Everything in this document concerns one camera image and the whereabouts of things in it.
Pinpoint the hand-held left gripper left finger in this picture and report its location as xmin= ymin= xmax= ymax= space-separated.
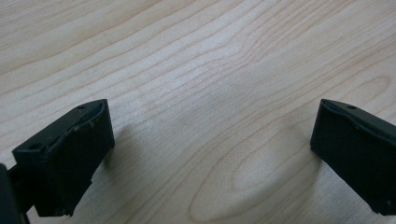
xmin=12 ymin=98 xmax=116 ymax=218

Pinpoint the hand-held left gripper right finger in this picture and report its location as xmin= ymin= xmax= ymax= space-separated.
xmin=309 ymin=98 xmax=396 ymax=217

